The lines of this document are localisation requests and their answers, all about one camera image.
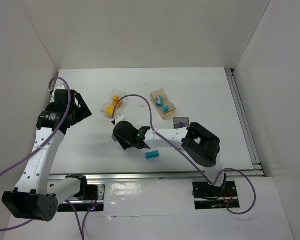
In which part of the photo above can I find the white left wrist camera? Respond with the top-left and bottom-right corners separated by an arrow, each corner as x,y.
48,83 -> 66,95

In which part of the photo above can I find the small teal lego brick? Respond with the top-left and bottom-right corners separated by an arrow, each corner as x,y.
162,105 -> 170,113

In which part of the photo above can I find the yellow oval lego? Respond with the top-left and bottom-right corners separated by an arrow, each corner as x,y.
106,105 -> 115,116

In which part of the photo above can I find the yellow rectangular lego brick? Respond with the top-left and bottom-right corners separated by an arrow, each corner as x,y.
113,99 -> 123,108

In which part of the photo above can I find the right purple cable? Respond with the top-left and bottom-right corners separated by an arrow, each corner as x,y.
111,94 -> 257,215

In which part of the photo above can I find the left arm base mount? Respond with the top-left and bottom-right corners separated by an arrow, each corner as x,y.
68,183 -> 106,213

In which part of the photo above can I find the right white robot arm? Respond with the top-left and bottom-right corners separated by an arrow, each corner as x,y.
111,120 -> 227,190

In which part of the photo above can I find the dark grey plastic container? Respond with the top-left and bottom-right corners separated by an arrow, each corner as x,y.
173,117 -> 190,129

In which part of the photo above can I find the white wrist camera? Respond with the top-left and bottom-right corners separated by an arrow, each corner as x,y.
48,83 -> 66,95
111,114 -> 126,125

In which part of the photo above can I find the aluminium rail right side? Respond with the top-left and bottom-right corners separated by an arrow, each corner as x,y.
224,68 -> 265,177

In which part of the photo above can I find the aluminium rail front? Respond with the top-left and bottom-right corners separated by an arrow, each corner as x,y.
49,170 -> 211,182

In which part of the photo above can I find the long teal lego brick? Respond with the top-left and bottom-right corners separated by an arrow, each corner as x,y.
145,150 -> 160,160

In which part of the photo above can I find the clear plastic container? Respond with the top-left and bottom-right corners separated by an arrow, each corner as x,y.
100,90 -> 127,119

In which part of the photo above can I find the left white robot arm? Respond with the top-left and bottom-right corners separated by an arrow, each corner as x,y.
2,89 -> 101,222

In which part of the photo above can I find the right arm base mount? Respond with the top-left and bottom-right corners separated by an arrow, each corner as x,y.
192,181 -> 240,210

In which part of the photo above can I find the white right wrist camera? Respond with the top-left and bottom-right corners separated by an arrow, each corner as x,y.
111,114 -> 126,125

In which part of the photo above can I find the amber plastic container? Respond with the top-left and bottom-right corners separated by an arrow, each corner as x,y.
150,88 -> 176,120

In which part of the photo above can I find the aluminium rail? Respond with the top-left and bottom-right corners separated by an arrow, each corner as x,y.
224,68 -> 265,177
49,170 -> 211,182

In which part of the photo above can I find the purple rectangular lego brick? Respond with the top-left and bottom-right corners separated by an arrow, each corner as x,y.
178,122 -> 188,129

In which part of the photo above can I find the purple sloped lego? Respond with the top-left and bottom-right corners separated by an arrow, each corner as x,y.
111,135 -> 118,142

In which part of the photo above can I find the teal oval flower lego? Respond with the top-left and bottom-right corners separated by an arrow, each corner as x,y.
155,95 -> 164,108

